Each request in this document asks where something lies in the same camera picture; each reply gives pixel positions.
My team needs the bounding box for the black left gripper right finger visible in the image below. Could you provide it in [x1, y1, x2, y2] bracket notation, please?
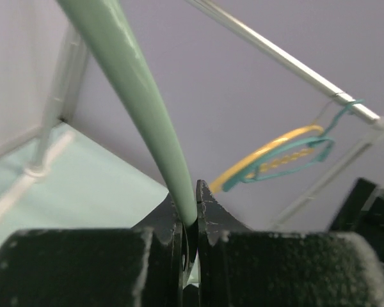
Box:
[196, 180, 384, 306]

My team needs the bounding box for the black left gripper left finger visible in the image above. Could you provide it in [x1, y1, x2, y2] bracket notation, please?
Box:
[0, 197, 183, 306]

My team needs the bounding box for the teal plastic hanger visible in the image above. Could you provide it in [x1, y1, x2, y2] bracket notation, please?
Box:
[221, 99, 363, 192]

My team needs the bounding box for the yellow plastic hanger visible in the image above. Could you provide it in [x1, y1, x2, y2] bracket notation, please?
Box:
[209, 124, 323, 193]

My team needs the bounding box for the pale green plastic hanger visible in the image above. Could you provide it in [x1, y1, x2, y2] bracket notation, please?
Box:
[59, 1, 197, 228]

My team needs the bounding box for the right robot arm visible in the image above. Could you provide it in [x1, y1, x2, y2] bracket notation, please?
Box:
[328, 178, 384, 265]

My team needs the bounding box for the metal clothes rack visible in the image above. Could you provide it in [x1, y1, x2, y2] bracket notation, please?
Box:
[0, 1, 384, 232]

